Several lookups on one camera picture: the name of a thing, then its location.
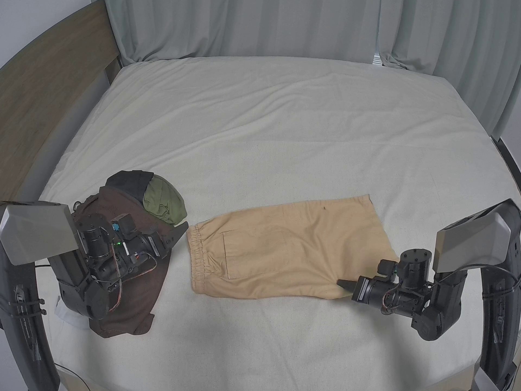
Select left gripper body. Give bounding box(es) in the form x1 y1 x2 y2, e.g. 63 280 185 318
124 229 172 274

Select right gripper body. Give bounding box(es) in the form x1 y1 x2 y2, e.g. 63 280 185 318
352 276 387 307

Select beige shorts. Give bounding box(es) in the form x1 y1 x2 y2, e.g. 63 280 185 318
186 194 399 301

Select bed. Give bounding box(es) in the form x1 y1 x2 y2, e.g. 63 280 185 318
0 0 521 391

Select brown garment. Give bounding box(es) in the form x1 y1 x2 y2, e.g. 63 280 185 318
67 186 173 338

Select green garment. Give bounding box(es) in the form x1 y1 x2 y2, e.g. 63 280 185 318
142 175 189 226

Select black garment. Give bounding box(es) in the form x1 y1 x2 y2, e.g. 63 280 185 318
106 171 154 203

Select grey-green curtain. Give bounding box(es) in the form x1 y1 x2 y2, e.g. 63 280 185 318
376 0 521 141
100 0 383 67

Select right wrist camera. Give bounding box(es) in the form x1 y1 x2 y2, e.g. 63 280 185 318
376 259 399 278

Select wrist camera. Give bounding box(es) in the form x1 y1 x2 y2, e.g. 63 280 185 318
110 214 135 239
376 259 399 278

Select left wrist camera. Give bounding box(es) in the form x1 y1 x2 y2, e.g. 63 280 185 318
110 214 135 239

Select black cable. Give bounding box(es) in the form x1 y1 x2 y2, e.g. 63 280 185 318
54 364 89 391

